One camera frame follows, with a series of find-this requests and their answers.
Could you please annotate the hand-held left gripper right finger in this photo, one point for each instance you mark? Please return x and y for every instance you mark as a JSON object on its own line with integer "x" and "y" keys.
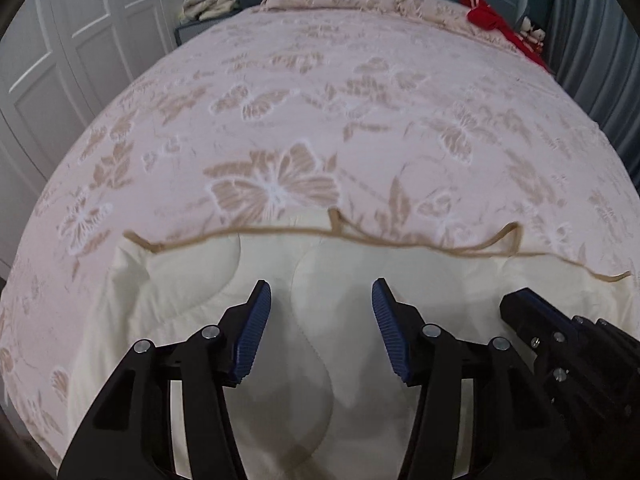
{"x": 390, "y": 335}

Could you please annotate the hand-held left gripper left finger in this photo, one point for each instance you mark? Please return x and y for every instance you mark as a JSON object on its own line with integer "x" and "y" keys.
{"x": 251, "y": 335}

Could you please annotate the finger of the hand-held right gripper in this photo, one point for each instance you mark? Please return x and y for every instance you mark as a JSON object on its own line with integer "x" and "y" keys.
{"x": 530, "y": 312}

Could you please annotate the cream quilted zip jacket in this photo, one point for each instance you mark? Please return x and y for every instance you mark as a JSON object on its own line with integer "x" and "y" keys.
{"x": 325, "y": 285}

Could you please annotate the pink butterfly bedspread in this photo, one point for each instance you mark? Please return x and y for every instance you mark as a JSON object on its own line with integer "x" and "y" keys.
{"x": 325, "y": 85}

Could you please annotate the grey-blue curtain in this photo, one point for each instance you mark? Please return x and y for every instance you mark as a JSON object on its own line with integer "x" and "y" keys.
{"x": 595, "y": 50}

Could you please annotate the plush toy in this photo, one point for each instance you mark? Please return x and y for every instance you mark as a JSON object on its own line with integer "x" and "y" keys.
{"x": 532, "y": 35}

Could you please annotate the red garment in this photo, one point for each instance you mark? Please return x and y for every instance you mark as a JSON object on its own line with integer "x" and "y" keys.
{"x": 495, "y": 20}

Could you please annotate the grey nightstand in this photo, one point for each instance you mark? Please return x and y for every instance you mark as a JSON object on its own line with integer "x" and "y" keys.
{"x": 200, "y": 32}

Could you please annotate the pile of beige cloths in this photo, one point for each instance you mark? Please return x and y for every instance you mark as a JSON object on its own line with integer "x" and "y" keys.
{"x": 210, "y": 0}

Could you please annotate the white panelled wardrobe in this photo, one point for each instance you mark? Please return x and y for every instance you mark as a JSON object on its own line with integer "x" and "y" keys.
{"x": 65, "y": 35}

